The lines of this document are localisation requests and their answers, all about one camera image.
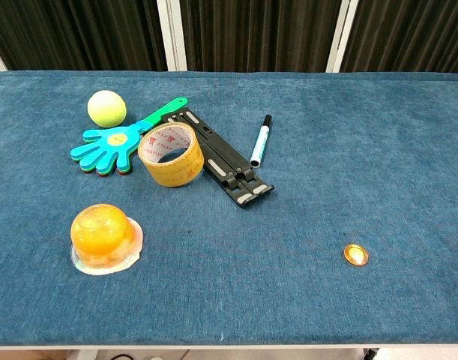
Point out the white marker with black cap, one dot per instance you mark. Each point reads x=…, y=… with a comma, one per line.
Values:
x=261, y=143

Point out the small orange round candy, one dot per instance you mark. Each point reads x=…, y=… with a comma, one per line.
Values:
x=355, y=255

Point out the orange fruit jelly cup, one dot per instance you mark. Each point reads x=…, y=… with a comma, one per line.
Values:
x=101, y=236

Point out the yellow printed packing tape roll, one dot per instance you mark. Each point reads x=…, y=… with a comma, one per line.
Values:
x=176, y=170

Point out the black folding laptop stand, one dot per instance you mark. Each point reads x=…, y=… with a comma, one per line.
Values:
x=228, y=165

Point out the blue fabric table cloth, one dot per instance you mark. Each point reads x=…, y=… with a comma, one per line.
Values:
x=273, y=262

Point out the plastic hand clapper toy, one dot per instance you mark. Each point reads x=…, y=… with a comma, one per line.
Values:
x=108, y=148

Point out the dark pleated curtain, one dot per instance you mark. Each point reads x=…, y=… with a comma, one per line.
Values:
x=258, y=33

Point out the yellow-green tennis ball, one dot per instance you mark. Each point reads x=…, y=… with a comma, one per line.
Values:
x=106, y=108

